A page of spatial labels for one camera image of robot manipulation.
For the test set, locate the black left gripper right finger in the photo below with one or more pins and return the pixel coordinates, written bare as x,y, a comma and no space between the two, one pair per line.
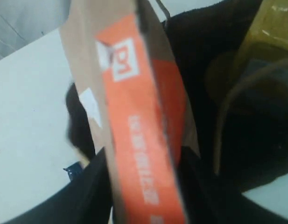
211,200

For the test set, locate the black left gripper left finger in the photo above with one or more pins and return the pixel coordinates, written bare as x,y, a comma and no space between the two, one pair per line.
87,199

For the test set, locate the brown paper bag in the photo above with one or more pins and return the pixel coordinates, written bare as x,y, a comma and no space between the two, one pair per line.
247,133

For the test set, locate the clear jar yellow lid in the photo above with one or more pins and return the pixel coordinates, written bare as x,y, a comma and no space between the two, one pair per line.
217,75

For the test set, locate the brown kraft pouch orange label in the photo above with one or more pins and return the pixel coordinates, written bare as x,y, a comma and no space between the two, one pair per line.
136,103

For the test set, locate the orange juice bottle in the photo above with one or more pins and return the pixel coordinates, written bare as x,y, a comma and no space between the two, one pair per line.
267,37

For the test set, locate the long pasta package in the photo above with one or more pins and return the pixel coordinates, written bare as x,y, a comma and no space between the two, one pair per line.
74,170

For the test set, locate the white backdrop curtain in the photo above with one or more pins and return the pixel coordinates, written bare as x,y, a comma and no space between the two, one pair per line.
24,21

